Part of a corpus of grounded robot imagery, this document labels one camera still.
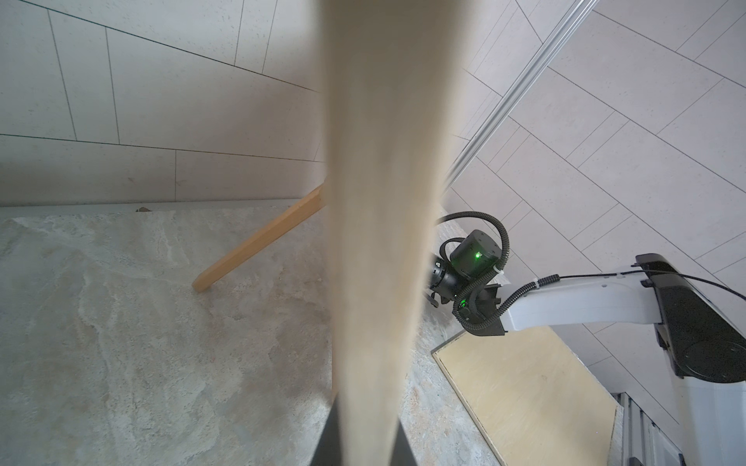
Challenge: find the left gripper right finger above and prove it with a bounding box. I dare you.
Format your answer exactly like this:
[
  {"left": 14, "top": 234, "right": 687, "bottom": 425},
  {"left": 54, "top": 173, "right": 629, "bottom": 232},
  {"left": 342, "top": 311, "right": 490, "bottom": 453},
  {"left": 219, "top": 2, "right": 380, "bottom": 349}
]
[{"left": 394, "top": 423, "right": 418, "bottom": 466}]

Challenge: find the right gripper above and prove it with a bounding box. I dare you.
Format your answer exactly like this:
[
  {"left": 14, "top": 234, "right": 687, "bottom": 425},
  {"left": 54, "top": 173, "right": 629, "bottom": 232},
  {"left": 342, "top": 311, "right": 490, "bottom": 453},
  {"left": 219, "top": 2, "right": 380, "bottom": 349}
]
[{"left": 427, "top": 229, "right": 505, "bottom": 337}]

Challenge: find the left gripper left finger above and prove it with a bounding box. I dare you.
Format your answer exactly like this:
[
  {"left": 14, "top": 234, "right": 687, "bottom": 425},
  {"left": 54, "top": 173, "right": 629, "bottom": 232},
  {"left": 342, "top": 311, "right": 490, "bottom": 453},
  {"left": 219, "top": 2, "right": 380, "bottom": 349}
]
[{"left": 310, "top": 398, "right": 341, "bottom": 466}]

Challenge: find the plywood board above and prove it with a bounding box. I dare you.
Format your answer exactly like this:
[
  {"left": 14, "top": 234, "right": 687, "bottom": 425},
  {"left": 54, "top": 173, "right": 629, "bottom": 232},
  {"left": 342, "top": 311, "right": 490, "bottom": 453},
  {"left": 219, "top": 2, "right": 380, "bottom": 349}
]
[
  {"left": 432, "top": 327, "right": 619, "bottom": 465},
  {"left": 319, "top": 1, "right": 472, "bottom": 465}
]

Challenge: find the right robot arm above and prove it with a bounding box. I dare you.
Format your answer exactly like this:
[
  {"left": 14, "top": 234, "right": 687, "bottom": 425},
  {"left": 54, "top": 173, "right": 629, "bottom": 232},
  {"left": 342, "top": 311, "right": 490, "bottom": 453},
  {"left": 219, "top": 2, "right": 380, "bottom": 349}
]
[{"left": 427, "top": 211, "right": 745, "bottom": 465}]

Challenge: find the rear wooden easel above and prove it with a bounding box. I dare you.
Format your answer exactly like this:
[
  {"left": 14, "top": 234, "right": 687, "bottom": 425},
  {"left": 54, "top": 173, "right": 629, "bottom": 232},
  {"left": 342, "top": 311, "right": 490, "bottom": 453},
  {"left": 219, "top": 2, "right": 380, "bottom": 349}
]
[{"left": 192, "top": 184, "right": 324, "bottom": 293}]

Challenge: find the aluminium mounting rail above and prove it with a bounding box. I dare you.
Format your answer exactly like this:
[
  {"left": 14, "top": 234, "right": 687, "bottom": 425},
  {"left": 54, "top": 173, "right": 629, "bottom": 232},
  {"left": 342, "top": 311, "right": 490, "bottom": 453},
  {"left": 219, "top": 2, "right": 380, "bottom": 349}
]
[{"left": 607, "top": 392, "right": 686, "bottom": 466}]

